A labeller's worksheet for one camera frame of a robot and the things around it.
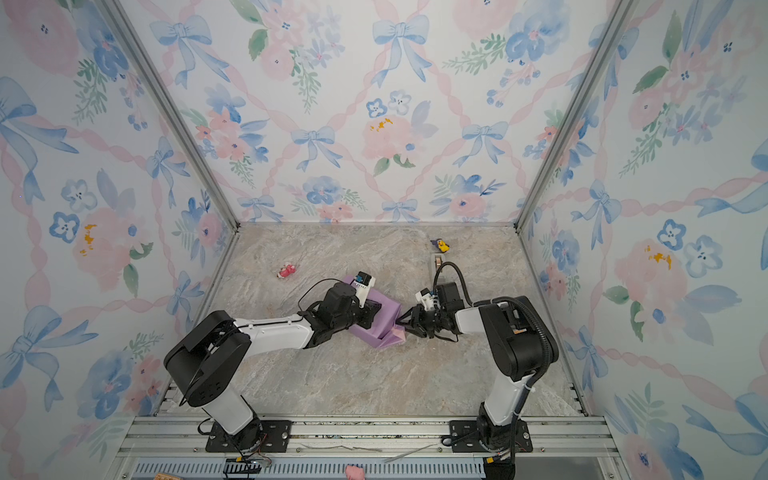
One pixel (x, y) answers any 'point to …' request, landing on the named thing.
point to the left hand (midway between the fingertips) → (382, 304)
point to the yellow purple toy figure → (441, 245)
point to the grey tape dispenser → (436, 261)
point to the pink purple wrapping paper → (383, 332)
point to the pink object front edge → (355, 473)
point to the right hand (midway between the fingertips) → (399, 322)
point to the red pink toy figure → (286, 270)
